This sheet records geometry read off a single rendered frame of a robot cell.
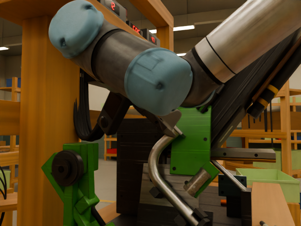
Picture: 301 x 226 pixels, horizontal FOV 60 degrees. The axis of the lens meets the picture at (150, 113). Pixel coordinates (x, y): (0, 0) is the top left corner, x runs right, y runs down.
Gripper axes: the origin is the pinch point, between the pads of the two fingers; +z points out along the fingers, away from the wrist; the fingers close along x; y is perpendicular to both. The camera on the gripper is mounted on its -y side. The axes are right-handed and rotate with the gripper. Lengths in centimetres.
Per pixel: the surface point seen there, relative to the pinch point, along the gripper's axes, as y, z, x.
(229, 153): 8.5, 29.7, -12.2
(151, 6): 35, 47, 74
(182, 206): -10.8, 14.5, -17.6
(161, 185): -12.0, 14.4, -9.5
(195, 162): -0.9, 17.8, -10.4
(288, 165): 58, 263, -16
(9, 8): -7.8, -21.2, 38.8
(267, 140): 169, 830, 100
